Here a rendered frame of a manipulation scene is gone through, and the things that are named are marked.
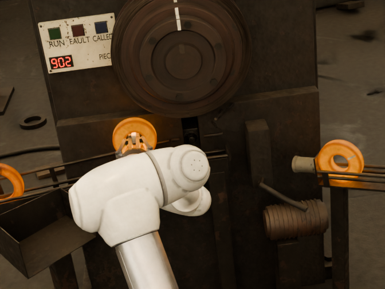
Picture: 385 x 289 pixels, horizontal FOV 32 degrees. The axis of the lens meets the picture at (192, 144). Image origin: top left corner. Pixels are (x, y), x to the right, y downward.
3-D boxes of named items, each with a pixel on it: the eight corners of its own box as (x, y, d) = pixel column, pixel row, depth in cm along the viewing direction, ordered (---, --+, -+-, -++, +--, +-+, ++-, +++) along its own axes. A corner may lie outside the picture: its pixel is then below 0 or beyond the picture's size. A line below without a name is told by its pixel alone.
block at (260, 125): (247, 176, 260) (243, 118, 249) (268, 173, 260) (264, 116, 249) (252, 190, 250) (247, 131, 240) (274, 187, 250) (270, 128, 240)
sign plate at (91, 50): (49, 71, 241) (38, 22, 233) (122, 62, 242) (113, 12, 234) (48, 74, 239) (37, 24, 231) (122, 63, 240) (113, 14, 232)
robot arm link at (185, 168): (187, 139, 166) (136, 156, 162) (210, 129, 149) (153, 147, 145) (204, 190, 166) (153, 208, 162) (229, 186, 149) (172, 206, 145)
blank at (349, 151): (338, 185, 239) (334, 190, 237) (312, 149, 238) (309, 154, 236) (373, 168, 229) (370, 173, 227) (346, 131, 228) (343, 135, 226)
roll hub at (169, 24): (145, 101, 229) (133, 20, 216) (228, 90, 229) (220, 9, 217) (146, 108, 224) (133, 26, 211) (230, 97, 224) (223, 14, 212)
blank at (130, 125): (106, 123, 237) (106, 128, 234) (149, 111, 236) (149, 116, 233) (120, 160, 245) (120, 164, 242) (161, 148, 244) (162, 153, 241)
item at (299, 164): (299, 167, 246) (297, 152, 244) (322, 169, 241) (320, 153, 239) (293, 175, 242) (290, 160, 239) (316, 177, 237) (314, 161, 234)
